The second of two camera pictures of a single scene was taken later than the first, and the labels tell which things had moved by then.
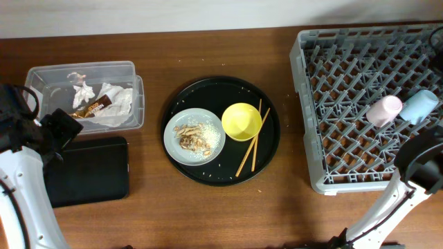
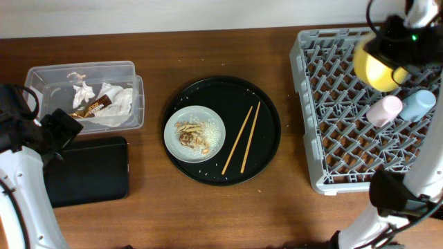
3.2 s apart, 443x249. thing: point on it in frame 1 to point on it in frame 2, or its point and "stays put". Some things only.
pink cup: x=381 y=112 stays put
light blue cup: x=420 y=105 stays put
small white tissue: x=82 y=93 stays put
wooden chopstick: x=257 y=140 to x=241 y=130
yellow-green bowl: x=241 y=122 to x=376 y=72
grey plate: x=194 y=137 stays put
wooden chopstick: x=250 y=147 to x=251 y=138
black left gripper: x=67 y=127 stays put
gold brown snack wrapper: x=91 y=110 stays put
